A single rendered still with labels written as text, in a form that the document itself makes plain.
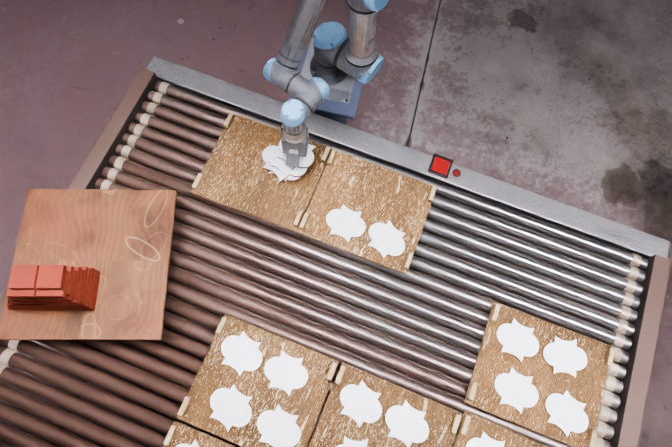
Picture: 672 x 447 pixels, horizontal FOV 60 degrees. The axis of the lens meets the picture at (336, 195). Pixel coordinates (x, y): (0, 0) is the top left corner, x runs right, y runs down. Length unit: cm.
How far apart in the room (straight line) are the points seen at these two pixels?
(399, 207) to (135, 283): 93
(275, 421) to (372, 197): 82
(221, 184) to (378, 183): 57
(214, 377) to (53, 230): 72
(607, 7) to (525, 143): 113
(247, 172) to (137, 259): 49
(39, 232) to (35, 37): 200
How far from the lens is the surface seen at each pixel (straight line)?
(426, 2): 383
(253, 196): 213
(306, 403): 197
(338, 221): 207
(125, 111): 236
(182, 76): 243
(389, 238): 207
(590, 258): 227
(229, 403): 199
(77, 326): 204
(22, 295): 187
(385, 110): 336
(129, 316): 199
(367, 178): 215
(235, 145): 222
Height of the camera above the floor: 291
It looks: 69 degrees down
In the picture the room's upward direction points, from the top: 4 degrees clockwise
